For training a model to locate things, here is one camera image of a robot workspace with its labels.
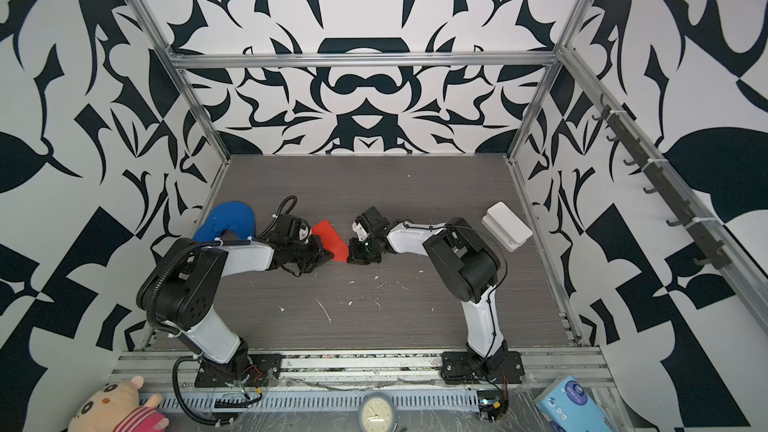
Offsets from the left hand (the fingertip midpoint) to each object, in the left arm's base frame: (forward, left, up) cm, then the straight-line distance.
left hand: (336, 248), depth 93 cm
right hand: (-3, -4, -1) cm, 5 cm away
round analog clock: (-41, -12, +2) cm, 43 cm away
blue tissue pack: (-41, -53, +3) cm, 67 cm away
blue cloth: (+16, +38, -3) cm, 41 cm away
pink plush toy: (-38, +43, +4) cm, 58 cm away
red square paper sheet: (+6, +3, -5) cm, 8 cm away
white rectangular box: (+5, -51, +5) cm, 52 cm away
